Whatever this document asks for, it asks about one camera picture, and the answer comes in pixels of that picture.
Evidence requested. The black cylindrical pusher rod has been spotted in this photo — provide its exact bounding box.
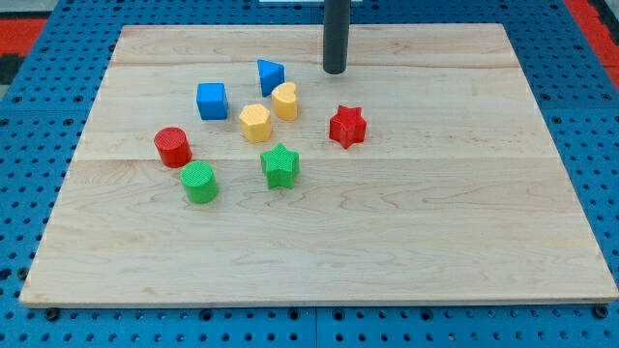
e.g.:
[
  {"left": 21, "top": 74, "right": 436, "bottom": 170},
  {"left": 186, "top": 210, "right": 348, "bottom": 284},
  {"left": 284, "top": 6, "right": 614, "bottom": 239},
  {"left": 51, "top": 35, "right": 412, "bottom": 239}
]
[{"left": 322, "top": 0, "right": 350, "bottom": 74}]

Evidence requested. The red star block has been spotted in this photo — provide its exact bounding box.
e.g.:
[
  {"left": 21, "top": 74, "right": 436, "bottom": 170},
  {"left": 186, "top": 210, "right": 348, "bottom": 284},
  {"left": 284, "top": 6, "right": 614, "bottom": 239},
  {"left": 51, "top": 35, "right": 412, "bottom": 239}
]
[{"left": 329, "top": 105, "right": 368, "bottom": 149}]

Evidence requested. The green star block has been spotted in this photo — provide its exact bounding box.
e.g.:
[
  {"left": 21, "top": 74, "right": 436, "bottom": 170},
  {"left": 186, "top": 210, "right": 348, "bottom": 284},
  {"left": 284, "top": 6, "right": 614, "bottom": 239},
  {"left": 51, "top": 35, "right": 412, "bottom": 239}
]
[{"left": 260, "top": 143, "right": 300, "bottom": 189}]

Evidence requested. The wooden board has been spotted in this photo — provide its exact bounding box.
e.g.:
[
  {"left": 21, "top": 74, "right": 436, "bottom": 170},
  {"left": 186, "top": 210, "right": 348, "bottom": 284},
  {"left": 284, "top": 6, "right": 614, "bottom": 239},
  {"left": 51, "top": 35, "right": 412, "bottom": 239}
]
[{"left": 20, "top": 23, "right": 618, "bottom": 308}]

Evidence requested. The blue triangle block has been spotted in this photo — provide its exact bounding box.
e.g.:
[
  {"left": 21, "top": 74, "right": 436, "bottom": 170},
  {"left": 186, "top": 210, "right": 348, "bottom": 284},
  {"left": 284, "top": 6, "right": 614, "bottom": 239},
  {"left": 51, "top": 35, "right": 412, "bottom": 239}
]
[{"left": 257, "top": 59, "right": 285, "bottom": 97}]

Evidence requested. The yellow heart block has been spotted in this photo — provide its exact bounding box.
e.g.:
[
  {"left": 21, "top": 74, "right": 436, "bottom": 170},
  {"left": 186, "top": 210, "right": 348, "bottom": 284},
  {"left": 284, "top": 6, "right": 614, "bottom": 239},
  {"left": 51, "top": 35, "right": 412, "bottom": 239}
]
[{"left": 272, "top": 82, "right": 298, "bottom": 121}]

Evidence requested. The yellow hexagon block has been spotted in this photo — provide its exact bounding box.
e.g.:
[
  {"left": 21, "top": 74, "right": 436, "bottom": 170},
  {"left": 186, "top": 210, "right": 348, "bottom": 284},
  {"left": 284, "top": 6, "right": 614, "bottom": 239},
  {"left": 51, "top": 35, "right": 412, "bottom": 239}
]
[{"left": 239, "top": 103, "right": 273, "bottom": 143}]

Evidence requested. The blue cube block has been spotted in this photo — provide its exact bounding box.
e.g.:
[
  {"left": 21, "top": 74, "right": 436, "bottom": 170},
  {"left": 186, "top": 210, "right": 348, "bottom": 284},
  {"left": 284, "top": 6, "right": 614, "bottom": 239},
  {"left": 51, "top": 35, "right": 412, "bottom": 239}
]
[{"left": 196, "top": 82, "right": 228, "bottom": 121}]

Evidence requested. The red cylinder block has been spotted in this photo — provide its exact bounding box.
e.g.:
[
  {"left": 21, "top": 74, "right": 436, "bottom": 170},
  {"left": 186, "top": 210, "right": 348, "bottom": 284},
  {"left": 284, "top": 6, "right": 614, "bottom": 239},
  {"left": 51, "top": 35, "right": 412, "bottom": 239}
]
[{"left": 154, "top": 127, "right": 192, "bottom": 168}]

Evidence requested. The green cylinder block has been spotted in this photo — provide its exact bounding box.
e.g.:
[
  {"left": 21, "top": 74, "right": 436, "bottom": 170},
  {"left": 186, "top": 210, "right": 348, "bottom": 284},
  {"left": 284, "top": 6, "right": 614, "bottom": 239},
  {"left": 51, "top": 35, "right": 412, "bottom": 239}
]
[{"left": 180, "top": 160, "right": 219, "bottom": 204}]

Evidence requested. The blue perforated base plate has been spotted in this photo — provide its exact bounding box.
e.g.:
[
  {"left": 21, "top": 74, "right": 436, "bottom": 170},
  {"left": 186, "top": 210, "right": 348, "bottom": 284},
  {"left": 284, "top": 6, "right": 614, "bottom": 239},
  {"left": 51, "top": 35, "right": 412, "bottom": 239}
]
[{"left": 1, "top": 0, "right": 618, "bottom": 347}]

